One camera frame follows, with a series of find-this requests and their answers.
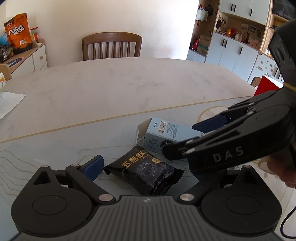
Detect light blue small carton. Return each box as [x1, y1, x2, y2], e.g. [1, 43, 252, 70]
[136, 117, 204, 154]

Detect black sesame snack packet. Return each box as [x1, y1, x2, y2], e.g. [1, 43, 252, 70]
[103, 145, 184, 196]

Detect person's hand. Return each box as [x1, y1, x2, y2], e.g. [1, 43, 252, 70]
[258, 141, 295, 188]

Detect red cardboard box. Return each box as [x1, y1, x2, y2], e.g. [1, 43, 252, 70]
[254, 75, 283, 96]

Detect right wooden chair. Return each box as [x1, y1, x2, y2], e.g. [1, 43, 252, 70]
[251, 77, 261, 88]

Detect wooden chair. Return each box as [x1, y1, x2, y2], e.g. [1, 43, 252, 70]
[251, 77, 261, 88]
[82, 32, 142, 61]

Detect white storage cupboards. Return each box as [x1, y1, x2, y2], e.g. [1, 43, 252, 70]
[187, 0, 295, 84]

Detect hanging tote bag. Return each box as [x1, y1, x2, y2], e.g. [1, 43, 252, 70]
[196, 4, 208, 21]

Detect white sideboard cabinet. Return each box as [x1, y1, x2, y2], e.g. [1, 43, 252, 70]
[1, 39, 48, 80]

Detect far wooden chair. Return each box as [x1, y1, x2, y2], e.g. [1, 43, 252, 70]
[82, 32, 142, 61]

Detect orange snack bag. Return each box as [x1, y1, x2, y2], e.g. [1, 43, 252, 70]
[4, 13, 33, 55]

